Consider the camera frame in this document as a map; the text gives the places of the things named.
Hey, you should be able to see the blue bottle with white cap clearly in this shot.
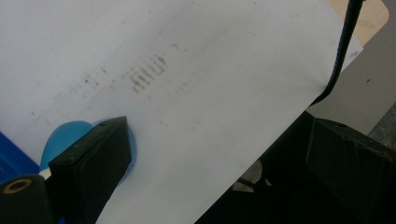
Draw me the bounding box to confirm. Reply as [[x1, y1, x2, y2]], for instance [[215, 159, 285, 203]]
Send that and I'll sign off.
[[38, 119, 138, 188]]

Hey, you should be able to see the white paper sheet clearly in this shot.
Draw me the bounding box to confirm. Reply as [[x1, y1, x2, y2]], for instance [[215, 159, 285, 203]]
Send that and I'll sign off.
[[0, 0, 364, 224]]

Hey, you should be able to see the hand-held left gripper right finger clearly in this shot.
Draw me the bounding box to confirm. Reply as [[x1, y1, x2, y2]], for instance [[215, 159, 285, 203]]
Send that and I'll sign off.
[[305, 118, 396, 224]]

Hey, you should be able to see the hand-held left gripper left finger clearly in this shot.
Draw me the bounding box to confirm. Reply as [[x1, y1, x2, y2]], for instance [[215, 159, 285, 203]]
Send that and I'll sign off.
[[49, 116, 133, 224]]

